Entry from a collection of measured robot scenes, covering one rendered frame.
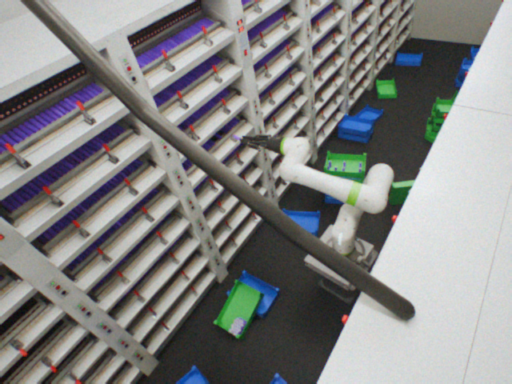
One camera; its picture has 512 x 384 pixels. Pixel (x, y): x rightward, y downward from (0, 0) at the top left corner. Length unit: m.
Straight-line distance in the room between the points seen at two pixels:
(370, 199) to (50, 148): 1.29
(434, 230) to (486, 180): 0.15
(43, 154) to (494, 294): 1.35
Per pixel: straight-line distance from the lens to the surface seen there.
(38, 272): 1.61
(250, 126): 2.24
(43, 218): 1.53
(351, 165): 2.75
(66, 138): 1.47
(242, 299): 2.40
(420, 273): 0.54
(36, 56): 1.49
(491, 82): 0.96
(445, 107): 3.62
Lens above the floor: 2.17
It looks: 45 degrees down
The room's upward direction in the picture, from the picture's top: 10 degrees counter-clockwise
